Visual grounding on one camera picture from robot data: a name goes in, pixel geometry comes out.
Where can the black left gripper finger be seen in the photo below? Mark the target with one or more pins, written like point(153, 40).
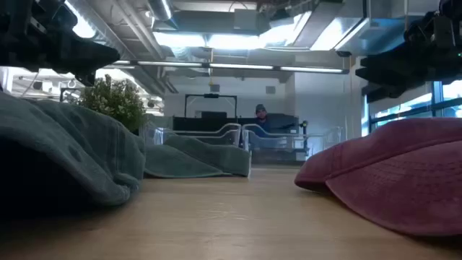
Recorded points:
point(86, 77)
point(90, 54)

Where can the person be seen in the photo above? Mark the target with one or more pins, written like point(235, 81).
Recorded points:
point(260, 115)

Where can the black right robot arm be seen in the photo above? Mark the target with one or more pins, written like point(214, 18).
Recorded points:
point(451, 9)

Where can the artificial green potted plant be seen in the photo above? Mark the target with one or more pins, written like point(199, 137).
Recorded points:
point(115, 101)

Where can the clear plastic hat holder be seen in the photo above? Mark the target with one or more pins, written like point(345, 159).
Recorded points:
point(231, 130)
point(288, 141)

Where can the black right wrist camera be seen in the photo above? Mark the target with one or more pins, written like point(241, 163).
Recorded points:
point(443, 32)

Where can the red baseball cap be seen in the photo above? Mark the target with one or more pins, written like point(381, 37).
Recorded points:
point(397, 173)

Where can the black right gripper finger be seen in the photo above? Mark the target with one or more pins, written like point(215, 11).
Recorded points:
point(386, 59)
point(382, 79)

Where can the long ceiling light bar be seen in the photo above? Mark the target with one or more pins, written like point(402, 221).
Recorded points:
point(238, 66)

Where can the green baseball cap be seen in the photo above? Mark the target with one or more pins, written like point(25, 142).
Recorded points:
point(209, 155)
point(72, 144)

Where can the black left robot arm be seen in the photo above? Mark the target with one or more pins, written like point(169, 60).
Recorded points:
point(11, 11)

